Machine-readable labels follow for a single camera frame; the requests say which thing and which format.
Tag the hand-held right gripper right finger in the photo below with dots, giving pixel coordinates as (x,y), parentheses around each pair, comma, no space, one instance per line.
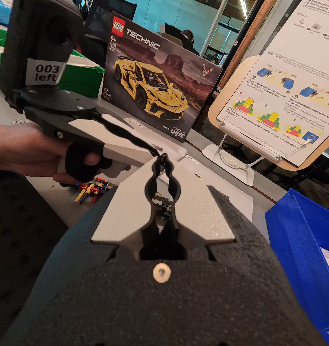
(205,216)

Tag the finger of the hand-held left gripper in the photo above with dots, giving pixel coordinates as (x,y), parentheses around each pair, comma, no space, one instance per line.
(121,151)
(113,119)

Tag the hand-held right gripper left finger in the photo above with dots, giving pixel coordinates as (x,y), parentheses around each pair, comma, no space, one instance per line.
(124,216)

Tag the white lego instruction booklet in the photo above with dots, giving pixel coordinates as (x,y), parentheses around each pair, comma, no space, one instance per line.
(229,194)

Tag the lego car chassis assembly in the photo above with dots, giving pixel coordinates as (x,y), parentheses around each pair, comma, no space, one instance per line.
(94,186)

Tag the black angled lego beam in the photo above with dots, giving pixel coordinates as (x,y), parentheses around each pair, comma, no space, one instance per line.
(163,159)

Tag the black lego set box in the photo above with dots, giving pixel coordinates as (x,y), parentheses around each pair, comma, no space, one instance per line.
(180,65)

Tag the person's left hand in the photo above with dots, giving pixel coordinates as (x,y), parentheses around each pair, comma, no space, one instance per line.
(24,148)

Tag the green plastic bin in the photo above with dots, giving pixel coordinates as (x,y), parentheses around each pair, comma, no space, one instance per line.
(80,78)

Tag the white crumpled paper sheet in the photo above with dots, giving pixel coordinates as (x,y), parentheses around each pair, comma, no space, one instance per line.
(83,61)

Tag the white folding tablet stand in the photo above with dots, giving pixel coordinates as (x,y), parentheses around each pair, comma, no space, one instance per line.
(232,167)

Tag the blue plastic bin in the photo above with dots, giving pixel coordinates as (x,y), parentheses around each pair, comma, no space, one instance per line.
(297,243)

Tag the white document stand with sheet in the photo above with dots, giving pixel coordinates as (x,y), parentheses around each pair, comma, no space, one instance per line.
(229,81)

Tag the wooden support column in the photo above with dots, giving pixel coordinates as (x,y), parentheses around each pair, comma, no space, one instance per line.
(245,40)

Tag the printed instruction sheet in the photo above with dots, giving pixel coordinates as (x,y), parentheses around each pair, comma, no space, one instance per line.
(288,81)

